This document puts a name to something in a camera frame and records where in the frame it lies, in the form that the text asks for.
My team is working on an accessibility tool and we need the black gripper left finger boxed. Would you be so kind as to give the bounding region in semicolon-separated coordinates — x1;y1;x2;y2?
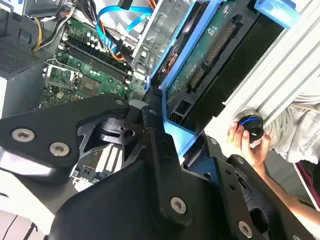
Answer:
0;92;196;227

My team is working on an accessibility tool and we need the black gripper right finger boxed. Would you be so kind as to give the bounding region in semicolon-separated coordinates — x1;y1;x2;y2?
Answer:
183;133;310;240

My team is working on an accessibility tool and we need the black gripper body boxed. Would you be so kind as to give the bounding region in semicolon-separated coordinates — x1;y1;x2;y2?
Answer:
48;159;226;240

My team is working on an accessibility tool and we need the blue disk wire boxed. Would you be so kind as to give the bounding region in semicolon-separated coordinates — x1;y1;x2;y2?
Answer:
96;6;154;55

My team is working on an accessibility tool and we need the hard disk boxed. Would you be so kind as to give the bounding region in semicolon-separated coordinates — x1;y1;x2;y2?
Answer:
144;0;288;157

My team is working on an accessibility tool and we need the person's hand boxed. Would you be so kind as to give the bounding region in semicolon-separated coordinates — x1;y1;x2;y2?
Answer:
227;121;272;167

